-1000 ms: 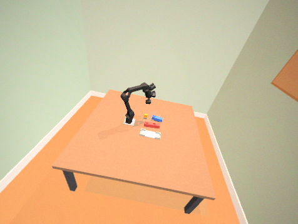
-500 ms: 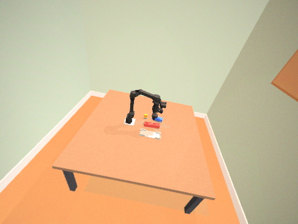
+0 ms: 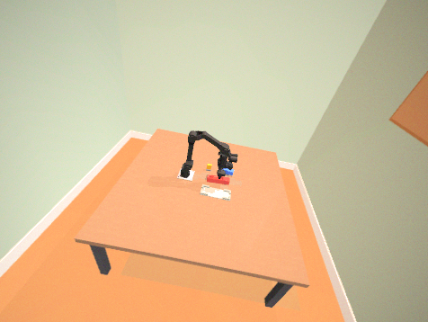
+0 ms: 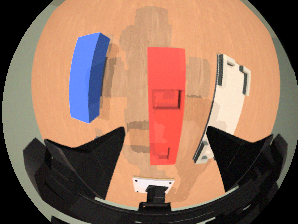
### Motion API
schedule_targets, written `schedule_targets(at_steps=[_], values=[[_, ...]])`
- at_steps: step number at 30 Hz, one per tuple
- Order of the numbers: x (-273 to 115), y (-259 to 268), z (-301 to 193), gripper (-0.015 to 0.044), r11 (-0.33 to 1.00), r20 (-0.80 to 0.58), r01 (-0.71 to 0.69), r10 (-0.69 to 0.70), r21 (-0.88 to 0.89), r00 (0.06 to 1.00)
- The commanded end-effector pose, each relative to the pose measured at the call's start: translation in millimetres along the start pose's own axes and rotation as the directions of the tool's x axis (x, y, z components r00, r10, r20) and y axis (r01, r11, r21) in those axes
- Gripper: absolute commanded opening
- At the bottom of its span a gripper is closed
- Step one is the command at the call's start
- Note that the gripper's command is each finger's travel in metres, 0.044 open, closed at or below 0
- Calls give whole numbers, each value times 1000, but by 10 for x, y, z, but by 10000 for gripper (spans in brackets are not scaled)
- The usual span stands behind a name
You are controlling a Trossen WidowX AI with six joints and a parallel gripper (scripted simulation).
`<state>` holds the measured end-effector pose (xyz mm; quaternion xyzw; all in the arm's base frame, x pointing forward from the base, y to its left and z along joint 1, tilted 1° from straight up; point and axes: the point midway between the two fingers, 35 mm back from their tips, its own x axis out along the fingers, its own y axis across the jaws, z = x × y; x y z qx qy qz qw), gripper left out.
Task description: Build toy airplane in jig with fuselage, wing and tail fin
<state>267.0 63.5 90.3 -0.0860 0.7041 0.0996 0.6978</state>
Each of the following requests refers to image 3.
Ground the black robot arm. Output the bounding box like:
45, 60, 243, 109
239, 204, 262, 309
180, 130, 238, 179

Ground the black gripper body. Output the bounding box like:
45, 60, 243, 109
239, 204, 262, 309
217, 159, 227, 176

